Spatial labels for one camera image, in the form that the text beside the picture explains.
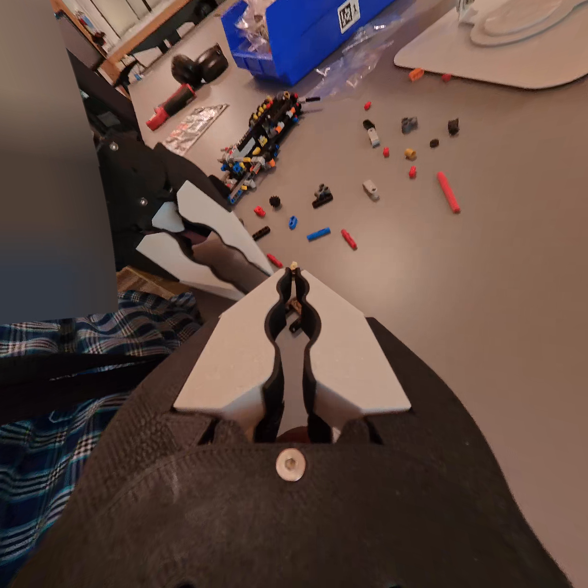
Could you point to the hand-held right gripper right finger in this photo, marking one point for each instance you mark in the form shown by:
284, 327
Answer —
358, 367

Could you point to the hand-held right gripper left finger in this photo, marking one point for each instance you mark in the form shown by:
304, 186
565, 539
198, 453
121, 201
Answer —
229, 367

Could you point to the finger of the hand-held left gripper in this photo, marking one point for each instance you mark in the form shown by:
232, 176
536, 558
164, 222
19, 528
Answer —
216, 216
183, 262

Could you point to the black lego frame piece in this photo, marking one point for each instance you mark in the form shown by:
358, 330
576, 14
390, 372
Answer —
296, 324

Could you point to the black thin lego liftarm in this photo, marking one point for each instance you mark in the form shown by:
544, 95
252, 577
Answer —
261, 233

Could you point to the lego car chassis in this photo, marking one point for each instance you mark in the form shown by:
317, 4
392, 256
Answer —
262, 147

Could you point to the blue lego pin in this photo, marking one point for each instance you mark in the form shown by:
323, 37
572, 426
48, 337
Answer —
318, 234

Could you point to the black grey lego connector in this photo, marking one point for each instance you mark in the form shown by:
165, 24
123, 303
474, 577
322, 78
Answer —
322, 196

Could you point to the black lego tyre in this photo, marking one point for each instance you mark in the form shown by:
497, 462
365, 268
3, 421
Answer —
186, 71
213, 62

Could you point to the light grey lego liftarm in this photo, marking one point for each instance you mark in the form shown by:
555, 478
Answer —
371, 190

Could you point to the clear bag of lego parts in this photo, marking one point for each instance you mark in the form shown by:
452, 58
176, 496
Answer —
252, 23

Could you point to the long red lego axle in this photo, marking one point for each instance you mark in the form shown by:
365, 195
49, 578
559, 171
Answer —
449, 192

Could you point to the gold lego bush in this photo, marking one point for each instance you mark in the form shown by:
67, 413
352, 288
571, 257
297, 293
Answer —
410, 154

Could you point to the dark grey lego connector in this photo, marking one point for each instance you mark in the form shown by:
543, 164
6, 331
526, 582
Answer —
409, 125

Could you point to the orange lego piece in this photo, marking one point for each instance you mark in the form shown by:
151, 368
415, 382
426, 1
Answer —
416, 74

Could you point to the red and black cylinder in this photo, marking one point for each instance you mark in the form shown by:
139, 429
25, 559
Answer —
172, 108

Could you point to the instruction booklet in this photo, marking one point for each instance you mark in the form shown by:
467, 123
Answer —
195, 128

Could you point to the wooden table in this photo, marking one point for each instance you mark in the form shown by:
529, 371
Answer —
115, 57

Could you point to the blue plaid shirt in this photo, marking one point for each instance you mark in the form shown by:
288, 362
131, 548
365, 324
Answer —
69, 459

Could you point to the blue storage bin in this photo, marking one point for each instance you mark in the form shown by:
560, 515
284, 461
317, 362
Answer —
298, 32

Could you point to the clear plastic bag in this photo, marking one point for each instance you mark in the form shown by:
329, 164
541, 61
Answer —
353, 64

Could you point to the white tag card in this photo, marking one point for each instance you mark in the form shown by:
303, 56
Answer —
466, 11

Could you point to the white flat board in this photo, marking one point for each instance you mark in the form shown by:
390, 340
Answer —
505, 64

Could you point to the white round plate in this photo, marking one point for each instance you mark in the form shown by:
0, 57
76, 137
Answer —
528, 27

